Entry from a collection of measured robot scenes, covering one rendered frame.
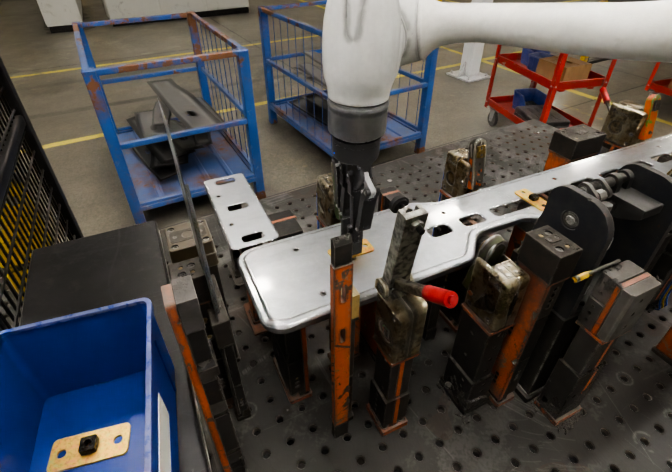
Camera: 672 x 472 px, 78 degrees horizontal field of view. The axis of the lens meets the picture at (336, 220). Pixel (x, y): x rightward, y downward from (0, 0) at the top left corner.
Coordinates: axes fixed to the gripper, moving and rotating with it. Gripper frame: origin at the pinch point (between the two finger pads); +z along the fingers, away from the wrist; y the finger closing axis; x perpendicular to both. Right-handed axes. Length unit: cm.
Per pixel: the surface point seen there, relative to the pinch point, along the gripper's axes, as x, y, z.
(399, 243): 1.6, -16.6, -11.3
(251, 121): -26, 175, 52
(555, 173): -61, 6, 5
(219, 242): 18, 53, 36
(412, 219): 0.6, -17.4, -15.7
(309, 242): 5.3, 7.7, 5.7
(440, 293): 0.4, -24.9, -9.0
